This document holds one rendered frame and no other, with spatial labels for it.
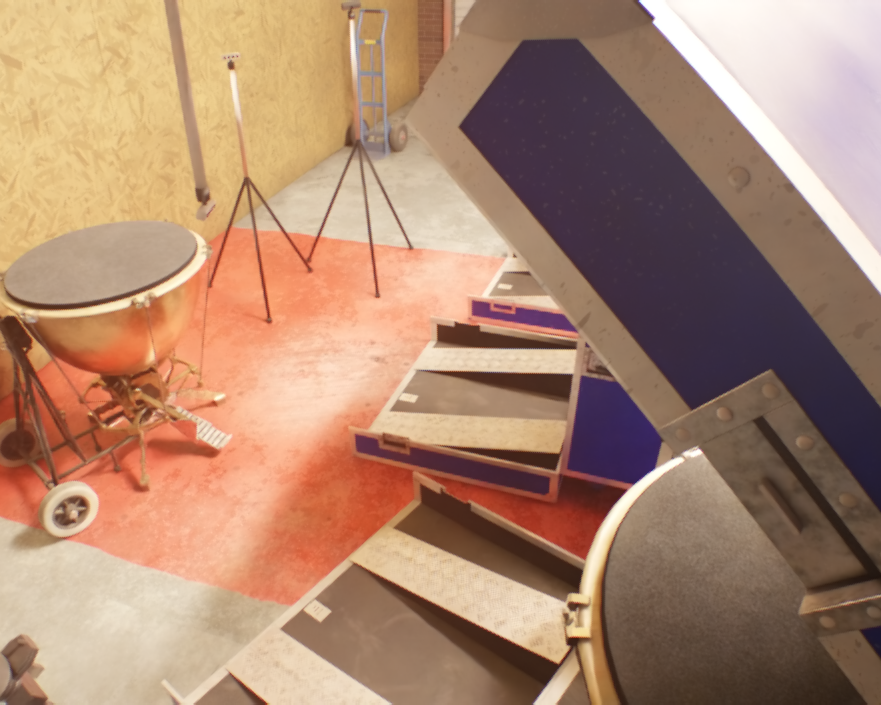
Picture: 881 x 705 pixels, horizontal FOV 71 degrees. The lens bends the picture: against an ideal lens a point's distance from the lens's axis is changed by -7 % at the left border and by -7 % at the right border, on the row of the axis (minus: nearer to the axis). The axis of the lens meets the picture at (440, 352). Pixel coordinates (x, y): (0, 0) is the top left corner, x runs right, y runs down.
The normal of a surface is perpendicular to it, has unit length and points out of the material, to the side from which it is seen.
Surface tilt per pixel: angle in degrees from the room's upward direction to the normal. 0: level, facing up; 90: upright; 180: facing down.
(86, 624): 0
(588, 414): 90
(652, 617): 0
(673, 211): 90
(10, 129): 90
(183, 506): 0
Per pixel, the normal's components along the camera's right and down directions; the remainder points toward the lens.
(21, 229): 0.96, 0.15
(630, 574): 0.00, -0.83
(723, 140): -0.62, 0.44
